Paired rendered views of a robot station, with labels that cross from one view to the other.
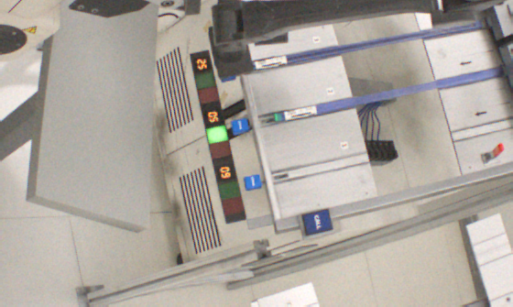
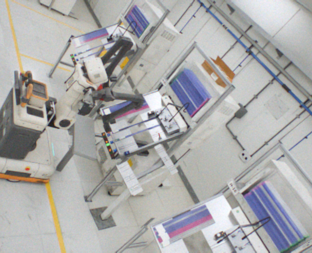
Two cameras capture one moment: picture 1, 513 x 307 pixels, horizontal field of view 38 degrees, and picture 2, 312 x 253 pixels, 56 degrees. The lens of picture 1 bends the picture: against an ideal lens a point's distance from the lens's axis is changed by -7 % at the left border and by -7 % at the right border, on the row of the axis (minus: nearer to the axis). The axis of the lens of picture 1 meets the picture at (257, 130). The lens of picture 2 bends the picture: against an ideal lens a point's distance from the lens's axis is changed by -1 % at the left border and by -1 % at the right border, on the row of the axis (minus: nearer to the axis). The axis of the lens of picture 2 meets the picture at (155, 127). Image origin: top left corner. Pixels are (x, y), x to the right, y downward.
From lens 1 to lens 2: 178 cm
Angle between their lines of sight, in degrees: 22
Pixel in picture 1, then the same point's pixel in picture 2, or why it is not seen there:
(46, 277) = (76, 193)
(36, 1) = (72, 113)
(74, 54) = (78, 132)
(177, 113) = (103, 158)
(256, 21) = (108, 116)
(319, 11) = (117, 112)
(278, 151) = (119, 144)
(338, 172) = (130, 146)
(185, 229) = not seen: hidden behind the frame
